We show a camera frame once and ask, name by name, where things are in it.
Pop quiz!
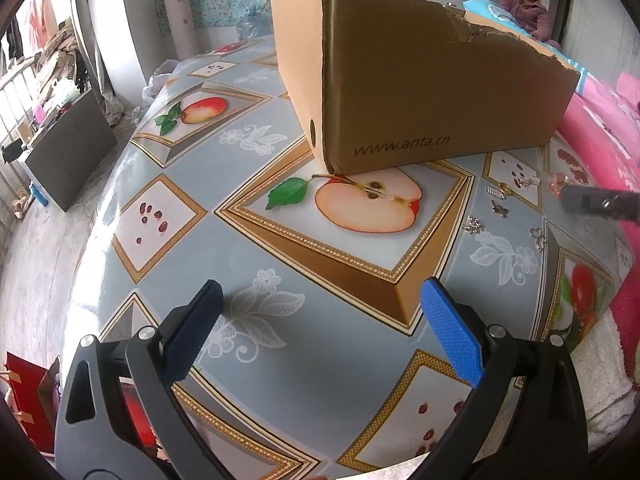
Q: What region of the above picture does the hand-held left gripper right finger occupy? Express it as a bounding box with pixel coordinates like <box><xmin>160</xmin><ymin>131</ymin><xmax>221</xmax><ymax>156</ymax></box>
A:
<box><xmin>400</xmin><ymin>276</ymin><xmax>588</xmax><ymax>480</ymax></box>

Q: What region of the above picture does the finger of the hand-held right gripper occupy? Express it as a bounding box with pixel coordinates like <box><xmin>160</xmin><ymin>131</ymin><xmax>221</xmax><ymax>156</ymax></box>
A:
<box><xmin>559</xmin><ymin>185</ymin><xmax>640</xmax><ymax>222</ymax></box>

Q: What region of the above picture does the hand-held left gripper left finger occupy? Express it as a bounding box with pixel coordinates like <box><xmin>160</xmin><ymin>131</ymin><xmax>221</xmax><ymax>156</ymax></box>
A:
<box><xmin>54</xmin><ymin>279</ymin><xmax>236</xmax><ymax>480</ymax></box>

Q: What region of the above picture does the pink bead bracelet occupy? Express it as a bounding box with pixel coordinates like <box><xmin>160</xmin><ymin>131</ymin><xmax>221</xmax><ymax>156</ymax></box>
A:
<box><xmin>547</xmin><ymin>172</ymin><xmax>576</xmax><ymax>196</ymax></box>

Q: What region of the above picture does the brown cardboard box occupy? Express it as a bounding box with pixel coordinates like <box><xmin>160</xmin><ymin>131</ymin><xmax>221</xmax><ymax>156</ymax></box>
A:
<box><xmin>270</xmin><ymin>0</ymin><xmax>581</xmax><ymax>176</ymax></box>

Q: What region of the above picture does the pink floral quilt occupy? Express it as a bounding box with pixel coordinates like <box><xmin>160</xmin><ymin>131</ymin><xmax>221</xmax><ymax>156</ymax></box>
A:
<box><xmin>562</xmin><ymin>71</ymin><xmax>640</xmax><ymax>361</ymax></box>

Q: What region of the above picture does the fruit print tablecloth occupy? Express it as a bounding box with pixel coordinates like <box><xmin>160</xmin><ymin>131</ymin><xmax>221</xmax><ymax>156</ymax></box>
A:
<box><xmin>60</xmin><ymin>35</ymin><xmax>631</xmax><ymax>480</ymax></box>

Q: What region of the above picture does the white fluffy towel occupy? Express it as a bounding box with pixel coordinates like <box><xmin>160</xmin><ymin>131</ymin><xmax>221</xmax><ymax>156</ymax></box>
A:
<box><xmin>570</xmin><ymin>310</ymin><xmax>640</xmax><ymax>453</ymax></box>

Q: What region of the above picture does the red paper bag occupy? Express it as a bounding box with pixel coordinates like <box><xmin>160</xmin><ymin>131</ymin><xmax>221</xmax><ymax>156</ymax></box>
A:
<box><xmin>4</xmin><ymin>351</ymin><xmax>63</xmax><ymax>456</ymax></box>

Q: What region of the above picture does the grey cabinet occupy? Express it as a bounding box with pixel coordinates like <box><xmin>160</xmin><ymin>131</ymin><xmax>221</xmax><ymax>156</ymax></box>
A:
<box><xmin>24</xmin><ymin>89</ymin><xmax>118</xmax><ymax>212</ymax></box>

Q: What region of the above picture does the blue cartoon pillow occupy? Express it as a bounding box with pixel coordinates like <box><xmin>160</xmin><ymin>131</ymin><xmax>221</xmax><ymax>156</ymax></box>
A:
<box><xmin>462</xmin><ymin>0</ymin><xmax>591</xmax><ymax>93</ymax></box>

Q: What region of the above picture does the white plastic bag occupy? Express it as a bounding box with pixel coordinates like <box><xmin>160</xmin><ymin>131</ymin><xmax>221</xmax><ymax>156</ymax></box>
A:
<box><xmin>142</xmin><ymin>59</ymin><xmax>181</xmax><ymax>106</ymax></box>

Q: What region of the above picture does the pile of clothes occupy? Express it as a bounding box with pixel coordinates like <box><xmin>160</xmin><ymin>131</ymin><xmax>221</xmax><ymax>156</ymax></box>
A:
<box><xmin>27</xmin><ymin>17</ymin><xmax>98</xmax><ymax>116</ymax></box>

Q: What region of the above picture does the clear blue water jug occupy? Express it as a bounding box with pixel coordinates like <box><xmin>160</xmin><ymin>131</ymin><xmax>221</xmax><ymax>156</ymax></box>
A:
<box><xmin>237</xmin><ymin>12</ymin><xmax>276</xmax><ymax>41</ymax></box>

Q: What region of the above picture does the white paper roll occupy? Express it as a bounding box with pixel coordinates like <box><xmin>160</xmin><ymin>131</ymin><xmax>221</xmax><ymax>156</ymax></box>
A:
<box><xmin>162</xmin><ymin>0</ymin><xmax>201</xmax><ymax>58</ymax></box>

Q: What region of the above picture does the pink hanging garment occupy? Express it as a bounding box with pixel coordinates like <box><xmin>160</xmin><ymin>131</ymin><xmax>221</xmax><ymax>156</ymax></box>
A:
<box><xmin>27</xmin><ymin>0</ymin><xmax>57</xmax><ymax>36</ymax></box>

